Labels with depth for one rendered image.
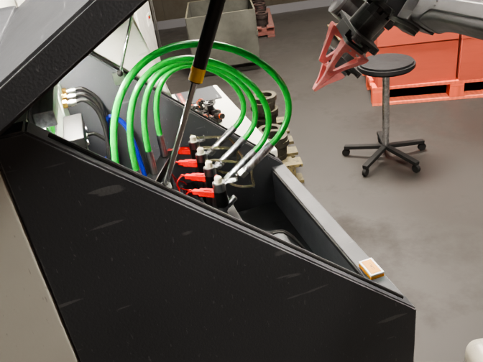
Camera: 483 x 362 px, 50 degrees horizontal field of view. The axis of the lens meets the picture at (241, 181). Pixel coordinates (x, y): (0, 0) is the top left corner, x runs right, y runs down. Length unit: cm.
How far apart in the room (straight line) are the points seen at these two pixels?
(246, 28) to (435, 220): 312
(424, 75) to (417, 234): 184
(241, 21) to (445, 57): 205
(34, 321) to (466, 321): 190
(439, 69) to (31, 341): 392
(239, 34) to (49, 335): 477
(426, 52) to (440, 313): 242
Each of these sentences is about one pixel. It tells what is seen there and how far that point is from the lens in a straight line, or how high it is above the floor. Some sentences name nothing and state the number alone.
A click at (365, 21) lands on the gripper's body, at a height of 142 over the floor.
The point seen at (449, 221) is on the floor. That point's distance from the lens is 295.
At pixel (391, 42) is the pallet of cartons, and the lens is 420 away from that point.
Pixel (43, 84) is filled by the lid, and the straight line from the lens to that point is 61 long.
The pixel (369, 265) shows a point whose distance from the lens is 110.
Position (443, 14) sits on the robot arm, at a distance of 86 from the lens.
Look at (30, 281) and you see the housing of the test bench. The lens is 75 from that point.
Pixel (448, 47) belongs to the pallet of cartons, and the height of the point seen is 42.
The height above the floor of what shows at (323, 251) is 87.
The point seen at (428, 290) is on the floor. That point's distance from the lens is 250.
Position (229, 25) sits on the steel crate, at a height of 50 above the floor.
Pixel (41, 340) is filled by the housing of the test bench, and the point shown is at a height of 115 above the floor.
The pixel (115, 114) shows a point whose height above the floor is 132.
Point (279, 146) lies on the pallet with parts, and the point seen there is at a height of 24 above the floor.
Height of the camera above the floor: 166
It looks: 29 degrees down
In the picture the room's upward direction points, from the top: 8 degrees counter-clockwise
